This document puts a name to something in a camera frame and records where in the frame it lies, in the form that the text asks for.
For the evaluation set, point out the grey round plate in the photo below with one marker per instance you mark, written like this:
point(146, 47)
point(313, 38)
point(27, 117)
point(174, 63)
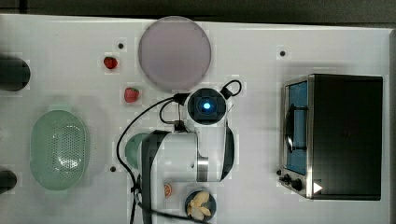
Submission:
point(174, 53)

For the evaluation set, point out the red strawberry lower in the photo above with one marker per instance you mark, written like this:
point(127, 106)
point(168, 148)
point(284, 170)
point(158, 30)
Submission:
point(131, 95)

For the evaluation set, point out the red strawberry upper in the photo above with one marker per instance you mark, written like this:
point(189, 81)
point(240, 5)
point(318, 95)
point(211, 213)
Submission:
point(110, 62)

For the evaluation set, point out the green plastic strainer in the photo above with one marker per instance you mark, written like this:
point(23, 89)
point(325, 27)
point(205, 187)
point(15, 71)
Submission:
point(58, 149)

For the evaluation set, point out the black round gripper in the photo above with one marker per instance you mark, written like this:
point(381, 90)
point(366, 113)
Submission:
point(206, 106)

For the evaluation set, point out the red strawberry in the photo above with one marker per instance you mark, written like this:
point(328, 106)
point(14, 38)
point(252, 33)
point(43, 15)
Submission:
point(110, 62)
point(131, 95)

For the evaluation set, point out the orange slice toy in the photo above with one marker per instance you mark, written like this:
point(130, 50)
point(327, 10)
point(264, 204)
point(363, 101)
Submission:
point(167, 190)

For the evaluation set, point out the silver toaster oven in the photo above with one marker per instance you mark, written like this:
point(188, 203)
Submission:
point(332, 137)

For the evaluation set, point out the dark grey cup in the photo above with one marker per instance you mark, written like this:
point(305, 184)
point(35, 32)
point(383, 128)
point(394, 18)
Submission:
point(8, 181)

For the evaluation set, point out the blue cup with bananas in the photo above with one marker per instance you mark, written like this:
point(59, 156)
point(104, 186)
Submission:
point(200, 205)

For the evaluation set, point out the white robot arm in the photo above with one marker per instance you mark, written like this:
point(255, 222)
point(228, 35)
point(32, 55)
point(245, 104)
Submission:
point(202, 150)

